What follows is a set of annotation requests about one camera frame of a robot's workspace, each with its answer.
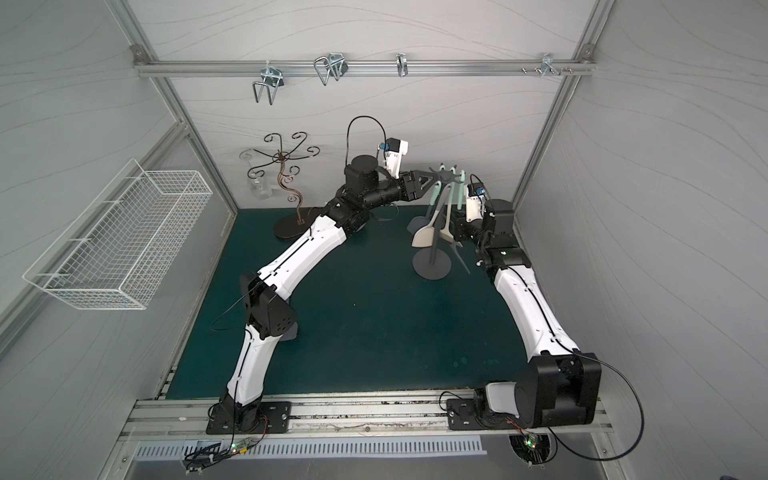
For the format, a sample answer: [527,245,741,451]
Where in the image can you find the black tongs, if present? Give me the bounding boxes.
[450,241,471,274]

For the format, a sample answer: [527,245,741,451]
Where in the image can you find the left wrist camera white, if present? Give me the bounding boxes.
[383,138,409,179]

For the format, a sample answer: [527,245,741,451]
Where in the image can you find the metal double hook middle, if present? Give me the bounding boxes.
[313,52,349,86]

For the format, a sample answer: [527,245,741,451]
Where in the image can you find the aluminium rail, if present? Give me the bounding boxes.
[119,389,614,442]
[134,57,597,79]

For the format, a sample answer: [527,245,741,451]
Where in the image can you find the aluminium top rail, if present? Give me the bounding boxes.
[134,57,597,79]

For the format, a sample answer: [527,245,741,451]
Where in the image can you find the grey utensil rack stand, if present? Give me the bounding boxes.
[412,166,460,281]

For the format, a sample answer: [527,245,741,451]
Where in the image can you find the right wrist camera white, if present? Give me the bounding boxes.
[465,183,486,223]

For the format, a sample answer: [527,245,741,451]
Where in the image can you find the brown wire mug tree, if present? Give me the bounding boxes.
[239,131,321,240]

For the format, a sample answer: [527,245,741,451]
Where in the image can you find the white wire basket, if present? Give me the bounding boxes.
[22,159,212,311]

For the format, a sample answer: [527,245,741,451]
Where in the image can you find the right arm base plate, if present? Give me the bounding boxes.
[444,398,523,433]

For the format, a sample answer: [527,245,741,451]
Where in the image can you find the small metal hook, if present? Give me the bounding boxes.
[396,53,408,78]

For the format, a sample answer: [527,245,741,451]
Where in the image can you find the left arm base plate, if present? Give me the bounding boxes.
[205,401,292,435]

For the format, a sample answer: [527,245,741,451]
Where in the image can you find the metal double hook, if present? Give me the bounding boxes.
[313,52,349,86]
[252,64,285,105]

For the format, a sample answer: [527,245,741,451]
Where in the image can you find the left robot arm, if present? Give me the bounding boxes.
[211,155,460,431]

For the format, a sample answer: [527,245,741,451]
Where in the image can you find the metal double hook left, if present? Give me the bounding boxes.
[252,64,285,105]

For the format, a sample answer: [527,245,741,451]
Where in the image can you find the aluminium front rail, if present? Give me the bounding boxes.
[119,389,614,442]

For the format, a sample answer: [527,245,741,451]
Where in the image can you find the metal bracket hook right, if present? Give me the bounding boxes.
[520,53,573,78]

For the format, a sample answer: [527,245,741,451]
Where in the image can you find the cream spatula grey handle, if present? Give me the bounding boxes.
[411,184,453,248]

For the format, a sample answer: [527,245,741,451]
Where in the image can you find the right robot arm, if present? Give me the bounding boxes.
[451,195,602,429]

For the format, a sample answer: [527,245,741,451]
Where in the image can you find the grey spatula green handle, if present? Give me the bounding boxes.
[280,323,299,342]
[407,181,442,234]

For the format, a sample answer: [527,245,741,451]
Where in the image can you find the white vent strip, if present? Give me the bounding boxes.
[134,435,487,461]

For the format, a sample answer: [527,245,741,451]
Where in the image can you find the clear glass cup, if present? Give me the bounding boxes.
[239,148,274,200]

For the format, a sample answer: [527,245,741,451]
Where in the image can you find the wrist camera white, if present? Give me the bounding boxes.
[465,183,486,223]
[383,138,409,179]

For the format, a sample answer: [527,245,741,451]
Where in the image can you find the cream spatula green handle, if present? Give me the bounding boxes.
[440,170,466,243]

